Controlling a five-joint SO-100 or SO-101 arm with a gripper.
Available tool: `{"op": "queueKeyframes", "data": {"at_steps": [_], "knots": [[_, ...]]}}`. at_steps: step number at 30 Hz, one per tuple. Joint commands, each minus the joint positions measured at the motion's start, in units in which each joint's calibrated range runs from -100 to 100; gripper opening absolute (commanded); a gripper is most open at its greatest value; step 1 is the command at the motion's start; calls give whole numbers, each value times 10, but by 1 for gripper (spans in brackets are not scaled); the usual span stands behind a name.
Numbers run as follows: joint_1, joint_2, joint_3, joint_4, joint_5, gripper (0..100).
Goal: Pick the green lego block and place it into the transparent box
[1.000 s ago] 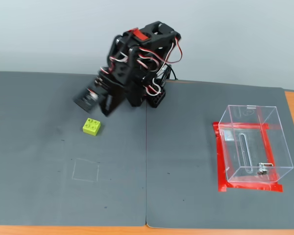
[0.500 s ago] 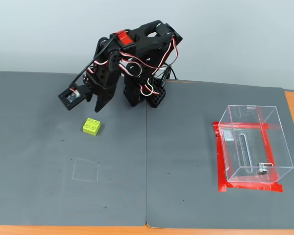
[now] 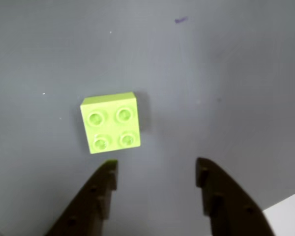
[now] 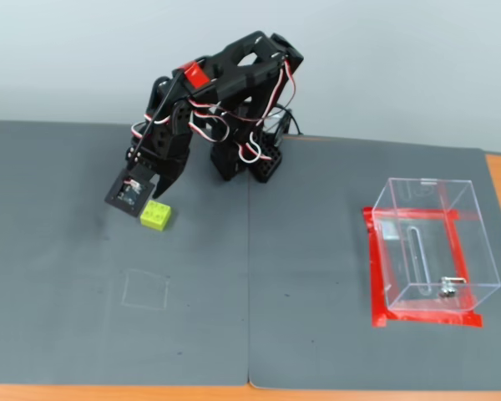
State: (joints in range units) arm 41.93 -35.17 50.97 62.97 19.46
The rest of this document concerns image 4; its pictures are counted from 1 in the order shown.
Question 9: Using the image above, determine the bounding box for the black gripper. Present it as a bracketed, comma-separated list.
[124, 120, 193, 200]

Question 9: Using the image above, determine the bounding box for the green lego block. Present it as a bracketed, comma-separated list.
[139, 199, 175, 232]

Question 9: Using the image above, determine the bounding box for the transparent acrylic box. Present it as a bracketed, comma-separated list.
[371, 177, 501, 313]

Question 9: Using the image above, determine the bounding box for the gray mat with chalk square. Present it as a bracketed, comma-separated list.
[0, 120, 251, 386]

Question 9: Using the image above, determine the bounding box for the plain gray mat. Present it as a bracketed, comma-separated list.
[247, 135, 501, 392]

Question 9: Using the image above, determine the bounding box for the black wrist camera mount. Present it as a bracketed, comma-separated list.
[104, 165, 158, 219]

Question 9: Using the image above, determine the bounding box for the black camera cable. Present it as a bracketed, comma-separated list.
[134, 69, 185, 162]

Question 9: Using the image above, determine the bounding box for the black power cable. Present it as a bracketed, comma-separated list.
[271, 104, 305, 145]

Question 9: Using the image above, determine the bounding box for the red tape frame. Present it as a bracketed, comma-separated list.
[362, 206, 484, 329]

